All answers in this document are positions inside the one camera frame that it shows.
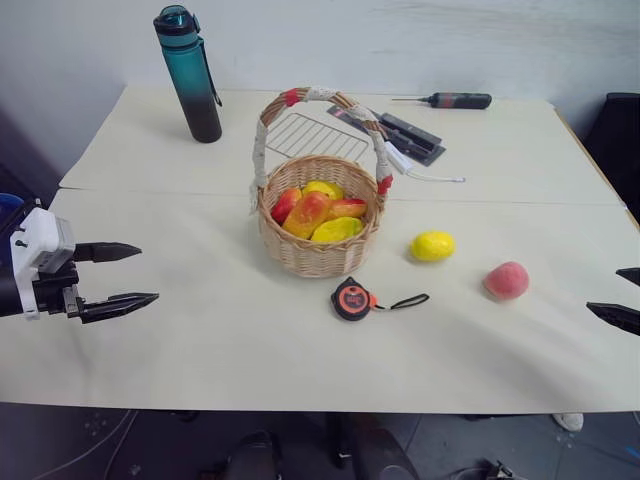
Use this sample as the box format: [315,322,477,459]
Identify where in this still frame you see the pink peach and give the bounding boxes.
[481,260,531,303]

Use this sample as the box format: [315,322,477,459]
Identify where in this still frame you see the white adapter with cable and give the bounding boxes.
[383,141,467,184]

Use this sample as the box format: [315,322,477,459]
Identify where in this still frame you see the red yellow mango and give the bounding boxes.
[326,197,368,222]

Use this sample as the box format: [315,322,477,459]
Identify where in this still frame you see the teal black water bottle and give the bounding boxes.
[152,4,224,145]

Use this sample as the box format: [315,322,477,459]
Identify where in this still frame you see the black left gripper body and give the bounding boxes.
[31,258,85,322]

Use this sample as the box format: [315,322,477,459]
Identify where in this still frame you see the small red mango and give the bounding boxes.
[271,187,303,227]

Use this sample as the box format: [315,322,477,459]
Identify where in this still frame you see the metal wire rack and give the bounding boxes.
[265,111,372,163]

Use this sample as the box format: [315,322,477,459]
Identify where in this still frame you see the yellow green mango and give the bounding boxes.
[310,216,366,244]

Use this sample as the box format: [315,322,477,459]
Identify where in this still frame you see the yellow lemon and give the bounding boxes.
[409,229,457,264]

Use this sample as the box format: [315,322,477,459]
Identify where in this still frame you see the black screwdriver bit case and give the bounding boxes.
[326,103,449,167]

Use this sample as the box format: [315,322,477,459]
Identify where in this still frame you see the orange red mango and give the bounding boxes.
[281,192,333,240]

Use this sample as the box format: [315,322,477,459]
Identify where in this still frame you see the orange black tape measure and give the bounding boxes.
[329,276,431,322]

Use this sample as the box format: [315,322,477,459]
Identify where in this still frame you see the white shoe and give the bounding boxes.
[551,412,585,432]

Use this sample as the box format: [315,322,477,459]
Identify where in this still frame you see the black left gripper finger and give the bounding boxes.
[79,292,161,325]
[73,241,143,265]

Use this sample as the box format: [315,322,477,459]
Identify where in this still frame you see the black electric screwdriver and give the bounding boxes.
[391,91,493,112]

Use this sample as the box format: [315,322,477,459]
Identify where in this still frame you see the wicker basket with handle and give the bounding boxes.
[247,86,394,280]

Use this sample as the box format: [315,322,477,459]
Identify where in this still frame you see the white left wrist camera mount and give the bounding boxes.
[9,206,77,322]

